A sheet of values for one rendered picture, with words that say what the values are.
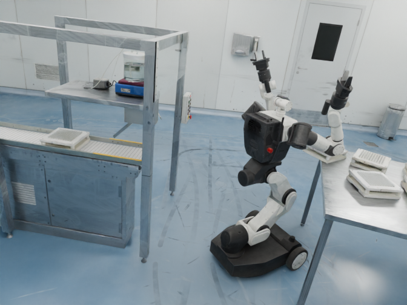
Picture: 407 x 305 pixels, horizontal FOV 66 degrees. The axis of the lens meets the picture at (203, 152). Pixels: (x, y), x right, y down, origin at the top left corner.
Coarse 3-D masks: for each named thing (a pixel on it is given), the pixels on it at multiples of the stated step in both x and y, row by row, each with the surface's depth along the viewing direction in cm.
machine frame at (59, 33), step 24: (0, 24) 177; (24, 24) 176; (72, 24) 267; (96, 24) 264; (120, 24) 262; (144, 48) 171; (144, 72) 177; (144, 96) 183; (144, 120) 189; (144, 144) 195; (0, 168) 221; (144, 168) 202; (0, 192) 227; (144, 192) 210; (0, 216) 236; (144, 216) 218; (144, 240) 227
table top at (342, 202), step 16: (320, 160) 246; (336, 176) 221; (400, 176) 232; (336, 192) 199; (352, 192) 202; (336, 208) 182; (352, 208) 184; (368, 208) 186; (384, 208) 188; (400, 208) 190; (352, 224) 174; (368, 224) 171; (384, 224) 173; (400, 224) 174
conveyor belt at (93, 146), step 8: (0, 128) 239; (8, 128) 241; (0, 136) 227; (8, 136) 228; (16, 136) 230; (24, 136) 231; (32, 136) 232; (40, 136) 234; (8, 144) 218; (88, 144) 230; (96, 144) 232; (104, 144) 233; (112, 144) 235; (104, 152) 221; (112, 152) 222; (120, 152) 223; (128, 152) 225; (136, 152) 226
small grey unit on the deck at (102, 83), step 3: (96, 78) 209; (99, 78) 210; (102, 78) 211; (93, 81) 206; (96, 81) 206; (102, 81) 205; (105, 81) 206; (108, 81) 209; (93, 84) 207; (99, 84) 206; (102, 84) 206; (105, 84) 206; (108, 84) 208; (96, 87) 207; (99, 87) 207; (102, 87) 207; (105, 87) 207
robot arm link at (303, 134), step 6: (300, 126) 186; (306, 126) 185; (294, 132) 189; (300, 132) 185; (306, 132) 185; (312, 132) 188; (294, 138) 186; (300, 138) 184; (306, 138) 185; (312, 138) 187; (306, 144) 193; (312, 144) 190
